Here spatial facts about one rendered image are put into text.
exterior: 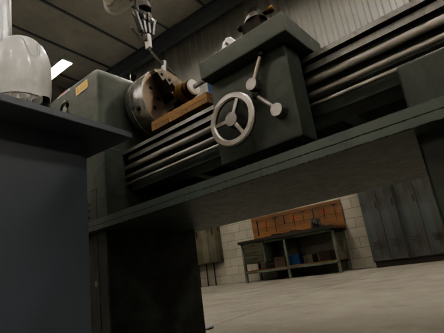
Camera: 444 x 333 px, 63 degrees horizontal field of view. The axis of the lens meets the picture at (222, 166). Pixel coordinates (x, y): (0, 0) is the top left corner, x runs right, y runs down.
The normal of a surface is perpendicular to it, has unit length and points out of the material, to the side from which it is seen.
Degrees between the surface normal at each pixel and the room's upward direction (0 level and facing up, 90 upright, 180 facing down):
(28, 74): 90
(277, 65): 90
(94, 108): 90
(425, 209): 90
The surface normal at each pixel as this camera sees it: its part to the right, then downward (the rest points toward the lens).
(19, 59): 0.37, -0.36
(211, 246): -0.59, -0.14
